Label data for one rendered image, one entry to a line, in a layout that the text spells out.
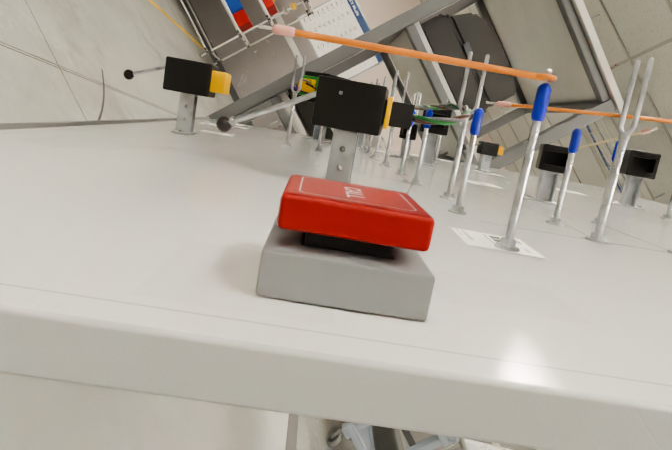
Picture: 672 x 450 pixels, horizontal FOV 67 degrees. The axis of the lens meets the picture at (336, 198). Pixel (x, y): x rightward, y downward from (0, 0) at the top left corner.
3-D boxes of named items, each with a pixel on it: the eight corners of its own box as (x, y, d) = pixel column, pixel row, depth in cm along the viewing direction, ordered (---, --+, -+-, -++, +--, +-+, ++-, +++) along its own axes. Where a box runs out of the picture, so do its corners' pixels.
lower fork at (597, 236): (614, 245, 39) (665, 59, 37) (592, 242, 39) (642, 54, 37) (600, 239, 41) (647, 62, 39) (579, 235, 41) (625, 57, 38)
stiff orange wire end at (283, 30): (258, 32, 29) (259, 22, 29) (550, 85, 30) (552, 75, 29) (254, 28, 28) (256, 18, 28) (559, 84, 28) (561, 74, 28)
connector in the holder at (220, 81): (215, 92, 72) (217, 72, 72) (228, 95, 72) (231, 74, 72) (209, 91, 68) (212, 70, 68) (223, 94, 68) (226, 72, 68)
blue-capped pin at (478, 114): (447, 209, 42) (469, 106, 41) (465, 213, 42) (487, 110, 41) (448, 212, 41) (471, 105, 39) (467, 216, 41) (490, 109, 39)
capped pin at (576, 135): (563, 226, 44) (588, 129, 43) (545, 222, 45) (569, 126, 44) (563, 224, 46) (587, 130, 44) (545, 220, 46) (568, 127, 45)
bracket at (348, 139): (327, 182, 46) (337, 127, 45) (353, 186, 46) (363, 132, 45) (319, 187, 42) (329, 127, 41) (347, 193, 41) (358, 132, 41)
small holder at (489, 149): (453, 164, 114) (459, 136, 113) (487, 170, 114) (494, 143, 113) (459, 166, 109) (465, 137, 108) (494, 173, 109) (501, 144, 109)
